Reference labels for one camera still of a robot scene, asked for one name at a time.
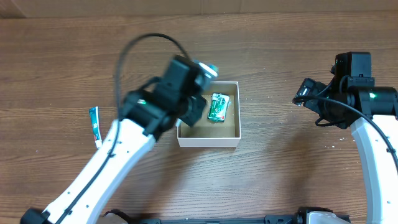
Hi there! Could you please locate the green white toothpaste tube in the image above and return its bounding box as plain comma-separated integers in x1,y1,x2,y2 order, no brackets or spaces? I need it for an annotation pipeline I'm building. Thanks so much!
89,106,103,149

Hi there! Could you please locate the green white packet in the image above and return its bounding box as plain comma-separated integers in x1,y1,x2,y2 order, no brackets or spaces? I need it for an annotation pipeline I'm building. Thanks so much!
207,93,230,122

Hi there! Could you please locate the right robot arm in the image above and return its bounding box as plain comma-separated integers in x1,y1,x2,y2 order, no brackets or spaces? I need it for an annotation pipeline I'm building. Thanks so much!
292,52,397,223

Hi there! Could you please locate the right black cable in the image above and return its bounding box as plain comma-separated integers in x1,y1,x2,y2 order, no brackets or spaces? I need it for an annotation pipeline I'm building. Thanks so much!
292,74,398,175

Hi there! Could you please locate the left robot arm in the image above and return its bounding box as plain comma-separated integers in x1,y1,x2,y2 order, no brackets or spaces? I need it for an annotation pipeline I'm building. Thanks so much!
21,55,218,223

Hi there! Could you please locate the white cardboard box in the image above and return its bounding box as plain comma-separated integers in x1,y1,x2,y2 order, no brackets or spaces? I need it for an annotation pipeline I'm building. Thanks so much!
177,82,241,147

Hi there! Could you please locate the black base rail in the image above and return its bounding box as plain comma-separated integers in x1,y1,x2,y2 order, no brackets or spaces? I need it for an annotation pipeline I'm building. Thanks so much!
102,207,351,224

